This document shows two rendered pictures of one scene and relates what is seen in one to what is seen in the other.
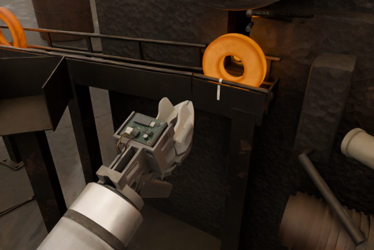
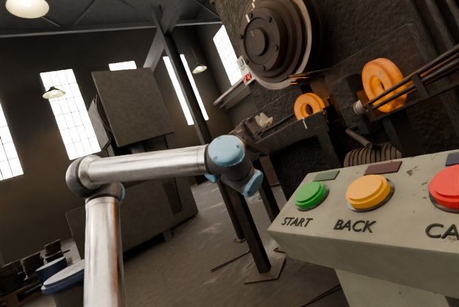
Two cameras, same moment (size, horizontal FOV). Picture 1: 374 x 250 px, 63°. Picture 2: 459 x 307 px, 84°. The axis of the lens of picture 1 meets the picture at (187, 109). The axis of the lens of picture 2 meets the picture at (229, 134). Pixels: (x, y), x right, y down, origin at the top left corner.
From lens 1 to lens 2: 0.74 m
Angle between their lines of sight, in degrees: 44
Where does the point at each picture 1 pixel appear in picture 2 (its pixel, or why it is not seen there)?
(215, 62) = (299, 111)
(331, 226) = (364, 152)
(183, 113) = (263, 117)
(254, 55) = (311, 98)
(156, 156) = (247, 125)
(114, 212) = not seen: hidden behind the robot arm
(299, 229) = (350, 163)
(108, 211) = not seen: hidden behind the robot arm
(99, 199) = not seen: hidden behind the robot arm
